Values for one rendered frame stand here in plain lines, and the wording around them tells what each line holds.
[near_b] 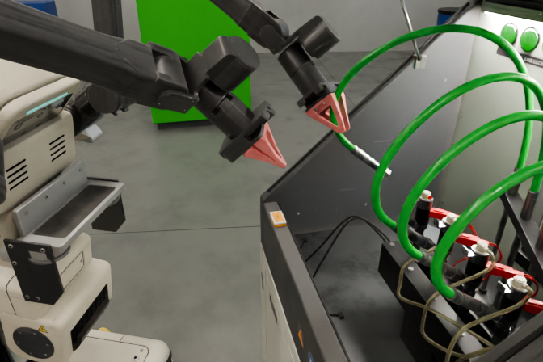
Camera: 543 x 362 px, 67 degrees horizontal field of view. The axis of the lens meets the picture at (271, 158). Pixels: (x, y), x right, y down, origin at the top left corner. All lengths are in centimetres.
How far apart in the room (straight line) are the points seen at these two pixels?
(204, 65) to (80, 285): 74
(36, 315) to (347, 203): 81
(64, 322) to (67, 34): 74
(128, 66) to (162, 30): 330
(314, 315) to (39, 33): 62
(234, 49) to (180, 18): 324
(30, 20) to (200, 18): 335
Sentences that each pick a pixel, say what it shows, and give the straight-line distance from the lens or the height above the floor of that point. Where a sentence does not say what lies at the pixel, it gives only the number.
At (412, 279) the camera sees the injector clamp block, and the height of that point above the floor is 98.
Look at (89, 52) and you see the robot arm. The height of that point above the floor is 144.
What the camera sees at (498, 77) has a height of 138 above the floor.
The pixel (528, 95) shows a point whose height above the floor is 131.
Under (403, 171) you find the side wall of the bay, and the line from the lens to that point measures 121.
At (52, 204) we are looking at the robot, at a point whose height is 106.
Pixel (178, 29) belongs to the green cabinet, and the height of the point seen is 93.
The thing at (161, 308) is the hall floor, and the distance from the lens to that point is 219.
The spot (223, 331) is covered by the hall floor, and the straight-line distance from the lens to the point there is 204.
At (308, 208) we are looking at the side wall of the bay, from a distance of 115.
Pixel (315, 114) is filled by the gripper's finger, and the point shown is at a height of 125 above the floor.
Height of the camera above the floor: 155
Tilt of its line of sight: 27 degrees down
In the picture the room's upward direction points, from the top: straight up
